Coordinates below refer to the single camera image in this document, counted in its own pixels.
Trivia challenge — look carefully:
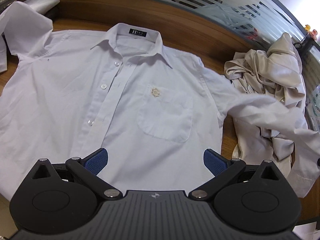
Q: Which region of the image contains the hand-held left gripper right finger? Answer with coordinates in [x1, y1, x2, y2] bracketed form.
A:
[188, 149, 288, 200]

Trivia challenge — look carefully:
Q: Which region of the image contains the beige crumpled garment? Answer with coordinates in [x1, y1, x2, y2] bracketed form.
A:
[224, 32, 309, 178]

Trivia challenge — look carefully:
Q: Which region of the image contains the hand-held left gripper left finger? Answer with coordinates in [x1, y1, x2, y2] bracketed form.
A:
[24, 148, 123, 200]

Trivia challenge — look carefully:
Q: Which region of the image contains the folded white garment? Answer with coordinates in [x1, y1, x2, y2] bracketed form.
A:
[25, 0, 60, 14]

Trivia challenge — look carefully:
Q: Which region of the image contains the white short-sleeved shirt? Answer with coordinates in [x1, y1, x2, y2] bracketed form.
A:
[0, 1, 227, 193]

